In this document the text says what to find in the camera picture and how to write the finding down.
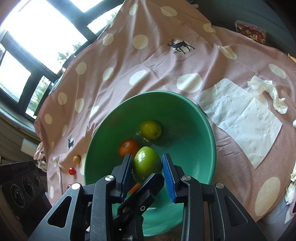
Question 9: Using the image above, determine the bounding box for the stemmed cherry tomato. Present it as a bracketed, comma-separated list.
[68, 167, 76, 175]

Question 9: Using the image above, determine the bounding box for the green apple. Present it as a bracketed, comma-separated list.
[140, 120, 162, 140]
[132, 147, 162, 184]

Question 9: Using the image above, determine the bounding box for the orange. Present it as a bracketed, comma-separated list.
[118, 139, 140, 158]
[128, 183, 141, 195]

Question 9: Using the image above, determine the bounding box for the green bowl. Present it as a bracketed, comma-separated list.
[84, 91, 216, 237]

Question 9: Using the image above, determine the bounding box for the pink clothes pile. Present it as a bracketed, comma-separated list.
[33, 142, 48, 172]

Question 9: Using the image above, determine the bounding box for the right tan longan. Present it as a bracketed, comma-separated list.
[73, 156, 81, 164]

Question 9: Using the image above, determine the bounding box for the flat white napkin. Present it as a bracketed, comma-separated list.
[195, 78, 282, 169]

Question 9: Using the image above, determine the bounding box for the crumpled white tissue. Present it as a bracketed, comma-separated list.
[247, 76, 288, 114]

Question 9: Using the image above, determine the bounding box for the dark framed window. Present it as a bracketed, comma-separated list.
[1, 1, 122, 121]

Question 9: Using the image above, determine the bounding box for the pink polka dot cloth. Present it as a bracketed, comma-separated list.
[35, 1, 295, 222]

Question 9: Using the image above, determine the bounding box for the snack packet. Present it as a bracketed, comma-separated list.
[235, 20, 266, 45]

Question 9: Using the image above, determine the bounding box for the grey sofa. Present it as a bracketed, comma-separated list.
[193, 1, 295, 57]

